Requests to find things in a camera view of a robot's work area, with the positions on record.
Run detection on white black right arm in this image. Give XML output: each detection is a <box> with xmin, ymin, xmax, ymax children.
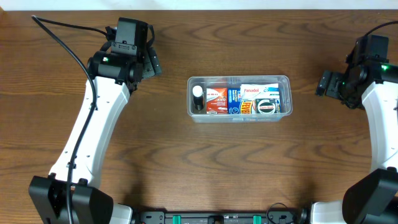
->
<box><xmin>309</xmin><ymin>34</ymin><xmax>397</xmax><ymax>224</ymax></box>

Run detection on blue Kool Fever box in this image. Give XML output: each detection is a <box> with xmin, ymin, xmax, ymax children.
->
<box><xmin>227</xmin><ymin>88</ymin><xmax>282</xmax><ymax>114</ymax></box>

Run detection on dark bottle white cap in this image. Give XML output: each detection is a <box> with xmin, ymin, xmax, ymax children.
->
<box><xmin>192</xmin><ymin>85</ymin><xmax>204</xmax><ymax>110</ymax></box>

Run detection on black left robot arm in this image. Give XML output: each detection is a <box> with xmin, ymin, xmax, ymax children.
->
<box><xmin>29</xmin><ymin>17</ymin><xmax>162</xmax><ymax>223</ymax></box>

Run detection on red medicine box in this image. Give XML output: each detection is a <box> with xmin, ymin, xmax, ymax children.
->
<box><xmin>206</xmin><ymin>88</ymin><xmax>228</xmax><ymax>114</ymax></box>

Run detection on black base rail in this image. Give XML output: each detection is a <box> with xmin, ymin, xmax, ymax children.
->
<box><xmin>130</xmin><ymin>208</ymin><xmax>310</xmax><ymax>224</ymax></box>

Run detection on green round tin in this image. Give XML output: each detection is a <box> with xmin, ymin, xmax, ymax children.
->
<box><xmin>255</xmin><ymin>98</ymin><xmax>279</xmax><ymax>114</ymax></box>

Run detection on clear plastic container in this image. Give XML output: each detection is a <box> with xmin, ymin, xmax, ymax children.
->
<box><xmin>187</xmin><ymin>75</ymin><xmax>293</xmax><ymax>123</ymax></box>

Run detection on white Panadol box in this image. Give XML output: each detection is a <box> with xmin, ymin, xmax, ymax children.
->
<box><xmin>240</xmin><ymin>83</ymin><xmax>280</xmax><ymax>100</ymax></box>

